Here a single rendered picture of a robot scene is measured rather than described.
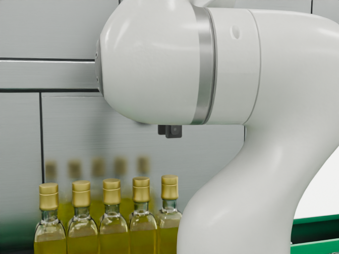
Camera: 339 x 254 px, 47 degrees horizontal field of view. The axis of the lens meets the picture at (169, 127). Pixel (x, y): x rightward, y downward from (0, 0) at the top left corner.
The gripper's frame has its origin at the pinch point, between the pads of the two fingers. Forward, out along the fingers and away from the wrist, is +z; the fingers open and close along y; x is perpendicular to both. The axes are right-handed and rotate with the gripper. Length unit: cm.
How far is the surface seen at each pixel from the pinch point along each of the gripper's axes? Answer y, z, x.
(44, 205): 1.5, 13.3, -24.0
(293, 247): -3.0, 30.1, 31.5
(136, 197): 1.2, 13.5, -7.1
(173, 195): 1.7, 13.6, 0.4
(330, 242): -3, 30, 42
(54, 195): 1.4, 11.7, -22.3
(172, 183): 1.7, 11.0, 0.0
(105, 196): 1.0, 12.7, -13.0
